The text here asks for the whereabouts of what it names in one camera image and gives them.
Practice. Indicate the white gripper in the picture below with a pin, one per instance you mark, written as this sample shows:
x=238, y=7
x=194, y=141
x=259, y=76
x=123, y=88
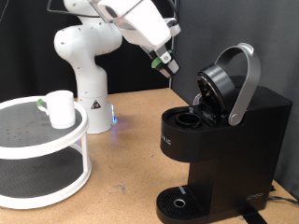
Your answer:
x=146, y=28

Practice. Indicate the white mug with green mark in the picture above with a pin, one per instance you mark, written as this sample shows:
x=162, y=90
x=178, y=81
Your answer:
x=62, y=112

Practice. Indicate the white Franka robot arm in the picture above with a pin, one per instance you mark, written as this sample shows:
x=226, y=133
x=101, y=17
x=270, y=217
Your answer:
x=90, y=87

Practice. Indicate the white two-tier turntable shelf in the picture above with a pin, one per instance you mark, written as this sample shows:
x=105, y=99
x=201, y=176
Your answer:
x=31, y=152

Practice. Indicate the black tape strip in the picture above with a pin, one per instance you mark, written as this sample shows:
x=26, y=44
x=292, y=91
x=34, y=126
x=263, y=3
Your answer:
x=252, y=216

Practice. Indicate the gray partition panel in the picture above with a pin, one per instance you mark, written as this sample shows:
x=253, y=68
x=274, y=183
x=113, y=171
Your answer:
x=218, y=25

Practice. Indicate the black curtain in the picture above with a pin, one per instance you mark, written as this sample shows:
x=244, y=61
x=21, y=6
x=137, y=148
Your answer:
x=25, y=62

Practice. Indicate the black Keurig coffee machine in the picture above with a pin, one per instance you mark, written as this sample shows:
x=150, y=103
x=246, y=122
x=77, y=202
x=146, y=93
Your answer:
x=236, y=149

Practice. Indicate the coffee pod with green lid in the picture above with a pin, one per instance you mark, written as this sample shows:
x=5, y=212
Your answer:
x=165, y=70

